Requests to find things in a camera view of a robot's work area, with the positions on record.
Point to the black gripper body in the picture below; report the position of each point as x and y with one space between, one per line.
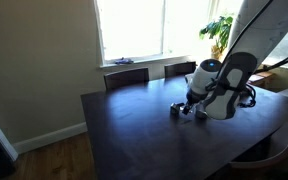
192 98

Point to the large silver measuring cup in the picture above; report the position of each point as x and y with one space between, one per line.
200 112

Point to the medium silver measuring cup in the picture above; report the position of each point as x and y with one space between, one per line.
175 108

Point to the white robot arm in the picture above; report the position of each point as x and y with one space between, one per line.
215 87

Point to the dark wooden chair right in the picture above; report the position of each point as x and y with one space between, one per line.
172 70

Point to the dark wooden chair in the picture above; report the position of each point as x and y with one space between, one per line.
172 70
127 77

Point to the dark wooden chair left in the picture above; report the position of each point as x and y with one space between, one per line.
127 77

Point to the dark wooden dining table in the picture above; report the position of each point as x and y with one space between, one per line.
135 137

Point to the green potted plant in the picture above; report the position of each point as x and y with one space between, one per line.
217 30

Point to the wooden side bench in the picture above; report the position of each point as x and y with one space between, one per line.
262 79

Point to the blue object on windowsill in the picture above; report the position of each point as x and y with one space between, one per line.
123 61

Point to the near curved wooden chair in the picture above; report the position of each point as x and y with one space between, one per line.
275 153

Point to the white window frame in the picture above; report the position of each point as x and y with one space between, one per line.
147 30

